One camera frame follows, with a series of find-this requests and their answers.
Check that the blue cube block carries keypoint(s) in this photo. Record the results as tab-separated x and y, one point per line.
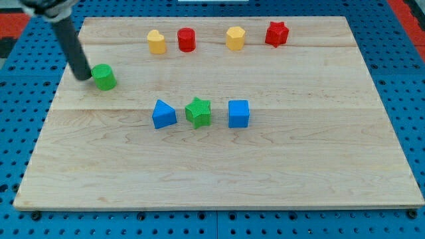
238	113

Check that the green cylinder block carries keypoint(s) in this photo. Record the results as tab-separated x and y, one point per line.
104	77

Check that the yellow heart block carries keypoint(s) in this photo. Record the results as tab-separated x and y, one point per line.
156	42

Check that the wooden board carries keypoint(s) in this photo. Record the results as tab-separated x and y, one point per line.
318	136

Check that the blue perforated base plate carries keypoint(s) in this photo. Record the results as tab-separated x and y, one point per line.
33	69

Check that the red star block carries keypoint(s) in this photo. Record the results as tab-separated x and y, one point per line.
277	34

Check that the blue triangle block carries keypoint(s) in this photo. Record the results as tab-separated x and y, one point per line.
163	115

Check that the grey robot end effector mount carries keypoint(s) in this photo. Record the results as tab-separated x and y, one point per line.
52	11

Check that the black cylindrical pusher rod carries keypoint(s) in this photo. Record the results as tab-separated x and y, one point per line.
72	48

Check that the green star block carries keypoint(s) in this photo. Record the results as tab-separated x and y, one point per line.
198	112

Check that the red cylinder block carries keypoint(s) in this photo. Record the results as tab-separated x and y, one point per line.
186	39

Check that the yellow hexagon block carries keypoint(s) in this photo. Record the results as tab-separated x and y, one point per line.
235	38

